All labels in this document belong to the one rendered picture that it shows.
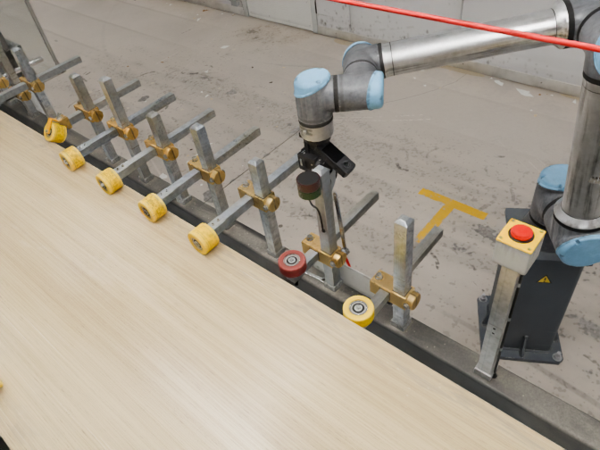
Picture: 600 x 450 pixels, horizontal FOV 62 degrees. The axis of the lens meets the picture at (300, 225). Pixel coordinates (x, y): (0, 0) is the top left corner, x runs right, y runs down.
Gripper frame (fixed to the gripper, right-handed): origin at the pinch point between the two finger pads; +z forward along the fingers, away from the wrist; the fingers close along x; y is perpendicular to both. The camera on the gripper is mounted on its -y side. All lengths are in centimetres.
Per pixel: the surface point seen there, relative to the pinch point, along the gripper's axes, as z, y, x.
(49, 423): 11, 13, 90
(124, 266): 11, 40, 50
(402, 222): -11.7, -29.9, 9.0
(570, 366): 101, -72, -55
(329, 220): 0.7, -6.4, 8.1
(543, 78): 93, 21, -255
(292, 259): 9.6, -1.1, 19.7
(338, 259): 14.4, -9.2, 9.2
